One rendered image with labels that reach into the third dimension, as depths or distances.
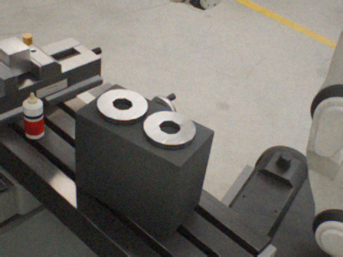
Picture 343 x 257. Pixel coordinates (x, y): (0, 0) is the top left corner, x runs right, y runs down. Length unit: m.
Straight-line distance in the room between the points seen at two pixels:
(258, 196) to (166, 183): 0.71
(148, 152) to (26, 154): 0.35
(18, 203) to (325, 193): 0.74
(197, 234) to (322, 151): 0.39
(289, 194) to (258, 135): 1.16
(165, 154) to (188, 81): 2.17
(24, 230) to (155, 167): 0.53
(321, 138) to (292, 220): 0.41
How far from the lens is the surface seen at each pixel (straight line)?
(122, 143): 0.89
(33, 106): 1.12
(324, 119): 1.19
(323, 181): 1.35
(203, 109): 2.82
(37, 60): 1.21
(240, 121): 2.79
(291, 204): 1.61
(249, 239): 1.02
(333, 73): 1.19
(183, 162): 0.85
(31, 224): 1.32
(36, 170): 1.10
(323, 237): 1.40
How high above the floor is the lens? 1.68
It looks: 39 degrees down
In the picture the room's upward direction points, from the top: 8 degrees clockwise
